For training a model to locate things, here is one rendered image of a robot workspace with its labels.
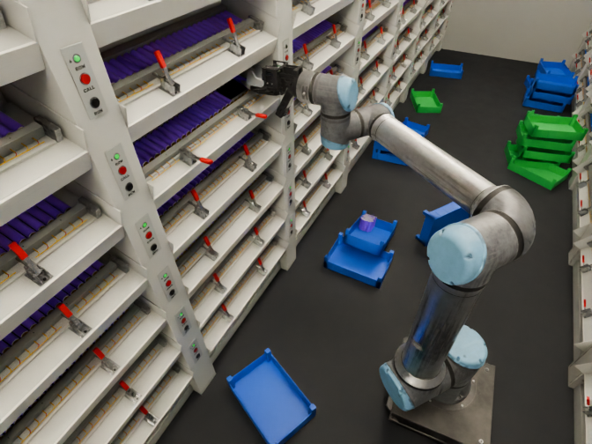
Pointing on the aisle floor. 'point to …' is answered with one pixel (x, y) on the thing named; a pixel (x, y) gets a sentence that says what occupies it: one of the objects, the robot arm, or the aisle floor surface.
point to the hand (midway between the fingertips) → (247, 83)
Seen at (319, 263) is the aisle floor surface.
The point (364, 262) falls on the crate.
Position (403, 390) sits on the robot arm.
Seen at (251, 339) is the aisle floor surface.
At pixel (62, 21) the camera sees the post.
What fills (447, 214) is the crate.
